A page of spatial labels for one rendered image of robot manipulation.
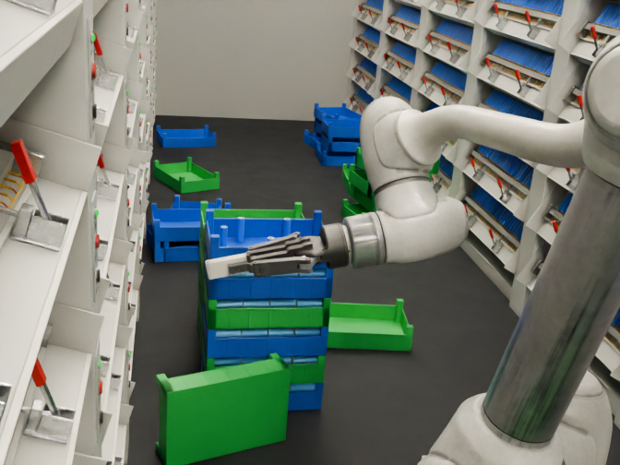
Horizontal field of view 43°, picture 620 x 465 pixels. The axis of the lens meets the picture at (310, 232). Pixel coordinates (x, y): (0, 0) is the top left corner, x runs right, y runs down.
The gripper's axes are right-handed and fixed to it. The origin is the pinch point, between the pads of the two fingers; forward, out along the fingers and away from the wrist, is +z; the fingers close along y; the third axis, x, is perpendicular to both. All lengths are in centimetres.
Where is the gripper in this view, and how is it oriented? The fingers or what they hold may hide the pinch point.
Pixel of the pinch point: (227, 266)
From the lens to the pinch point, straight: 131.7
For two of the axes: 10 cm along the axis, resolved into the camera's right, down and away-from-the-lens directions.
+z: -9.8, 1.8, -1.1
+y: -1.7, -3.6, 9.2
